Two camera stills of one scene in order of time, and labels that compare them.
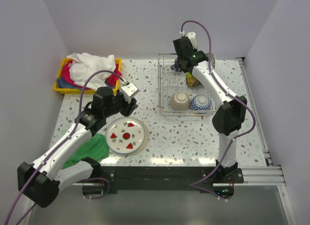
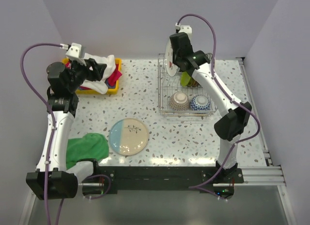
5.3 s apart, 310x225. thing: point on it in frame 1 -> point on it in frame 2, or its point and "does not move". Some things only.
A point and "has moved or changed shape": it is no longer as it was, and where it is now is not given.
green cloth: [97, 148] does not move
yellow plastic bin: [64, 90] does not move
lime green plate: [189, 75] has moved or changed shape
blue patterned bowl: [201, 102] does not move
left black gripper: [129, 107] -> [97, 72]
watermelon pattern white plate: [125, 135] -> [172, 68]
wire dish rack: [176, 99] does not move
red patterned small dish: [179, 101] does not move
